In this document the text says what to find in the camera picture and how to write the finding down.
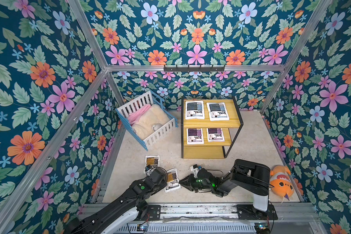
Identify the yellow label coffee bag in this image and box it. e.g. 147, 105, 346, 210
145, 156, 160, 167
164, 168, 181, 193

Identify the purple label coffee bag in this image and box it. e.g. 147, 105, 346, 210
207, 128, 225, 142
186, 128, 204, 145

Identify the grey label coffee bag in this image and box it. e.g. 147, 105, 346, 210
206, 102, 230, 121
185, 100, 205, 120

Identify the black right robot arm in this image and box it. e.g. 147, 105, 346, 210
179, 159, 271, 213

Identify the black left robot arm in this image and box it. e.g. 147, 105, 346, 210
64, 167, 168, 234

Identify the yellow wooden three-tier shelf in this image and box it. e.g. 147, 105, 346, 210
181, 99, 243, 160

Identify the white and blue toy crib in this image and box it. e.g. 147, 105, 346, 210
116, 91, 178, 150

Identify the cream fluffy blanket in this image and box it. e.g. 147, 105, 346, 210
132, 104, 170, 140

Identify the pink blanket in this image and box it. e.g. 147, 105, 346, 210
127, 104, 151, 125

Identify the orange plush fish toy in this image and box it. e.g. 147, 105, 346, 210
270, 165, 294, 200

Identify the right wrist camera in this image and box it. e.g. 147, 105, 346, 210
190, 164, 202, 178

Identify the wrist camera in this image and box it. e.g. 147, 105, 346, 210
144, 165, 156, 176
190, 164, 202, 178

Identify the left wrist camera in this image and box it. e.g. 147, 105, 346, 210
144, 165, 156, 176

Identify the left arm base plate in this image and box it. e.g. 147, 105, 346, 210
137, 205, 161, 222

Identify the white perforated cable tray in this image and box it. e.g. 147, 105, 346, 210
117, 223, 256, 234

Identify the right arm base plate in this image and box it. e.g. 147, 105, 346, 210
236, 201, 278, 220

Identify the black wall hook rail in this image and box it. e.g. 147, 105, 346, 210
163, 65, 225, 73

